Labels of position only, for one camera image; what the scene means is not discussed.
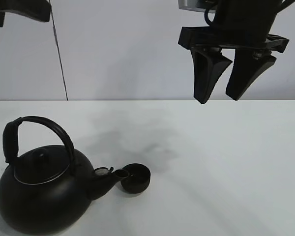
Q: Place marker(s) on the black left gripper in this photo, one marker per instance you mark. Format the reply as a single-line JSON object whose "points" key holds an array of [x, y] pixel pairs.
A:
{"points": [[38, 10]]}

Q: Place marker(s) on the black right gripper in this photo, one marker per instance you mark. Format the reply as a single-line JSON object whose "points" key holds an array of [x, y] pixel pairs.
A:
{"points": [[233, 24]]}

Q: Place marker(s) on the black teacup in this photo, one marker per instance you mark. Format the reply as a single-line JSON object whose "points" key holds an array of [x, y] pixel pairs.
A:
{"points": [[138, 178]]}

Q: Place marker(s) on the black kettle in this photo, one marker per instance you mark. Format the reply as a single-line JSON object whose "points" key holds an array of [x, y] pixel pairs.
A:
{"points": [[47, 189]]}

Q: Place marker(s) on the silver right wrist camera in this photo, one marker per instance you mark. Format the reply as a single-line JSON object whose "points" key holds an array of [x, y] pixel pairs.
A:
{"points": [[195, 5]]}

